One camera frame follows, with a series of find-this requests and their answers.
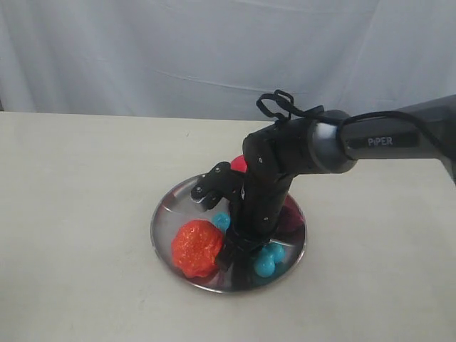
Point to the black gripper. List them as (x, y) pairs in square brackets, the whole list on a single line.
[(254, 220)]

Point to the teal toy bone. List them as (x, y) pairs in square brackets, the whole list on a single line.
[(268, 257)]

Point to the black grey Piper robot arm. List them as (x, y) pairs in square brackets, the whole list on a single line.
[(319, 142)]

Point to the orange bumpy ball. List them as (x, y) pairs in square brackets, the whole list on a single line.
[(195, 247)]

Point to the purple toy sweet potato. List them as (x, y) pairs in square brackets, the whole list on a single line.
[(290, 217)]

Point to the round stainless steel plate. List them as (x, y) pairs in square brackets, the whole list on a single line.
[(176, 208)]

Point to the red apple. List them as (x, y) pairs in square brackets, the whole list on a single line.
[(239, 164)]

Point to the white backdrop cloth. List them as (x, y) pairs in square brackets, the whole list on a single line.
[(213, 59)]

